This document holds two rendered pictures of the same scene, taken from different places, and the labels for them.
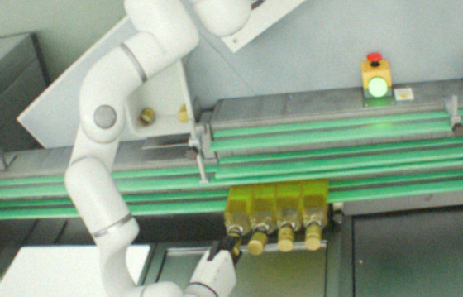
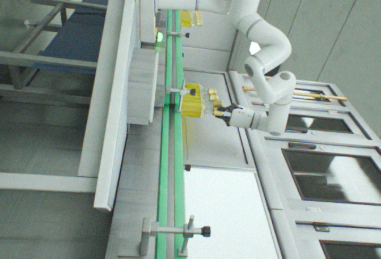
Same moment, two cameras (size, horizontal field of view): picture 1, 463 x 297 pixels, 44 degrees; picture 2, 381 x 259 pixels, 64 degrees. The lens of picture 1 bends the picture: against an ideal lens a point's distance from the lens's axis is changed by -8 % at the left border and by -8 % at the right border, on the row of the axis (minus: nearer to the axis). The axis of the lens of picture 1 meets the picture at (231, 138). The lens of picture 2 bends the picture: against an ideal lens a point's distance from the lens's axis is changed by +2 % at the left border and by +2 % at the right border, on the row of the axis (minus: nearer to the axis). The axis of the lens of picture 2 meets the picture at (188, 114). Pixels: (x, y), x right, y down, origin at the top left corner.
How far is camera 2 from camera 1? 1.95 m
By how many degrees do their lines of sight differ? 89
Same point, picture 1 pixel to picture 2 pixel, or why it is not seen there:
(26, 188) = (176, 212)
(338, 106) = (160, 52)
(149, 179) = (172, 134)
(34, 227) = not seen: outside the picture
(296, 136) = (178, 67)
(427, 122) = (174, 40)
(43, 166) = (151, 199)
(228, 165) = (171, 100)
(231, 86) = not seen: hidden behind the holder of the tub
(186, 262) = (197, 151)
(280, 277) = (206, 120)
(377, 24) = not seen: hidden behind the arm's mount
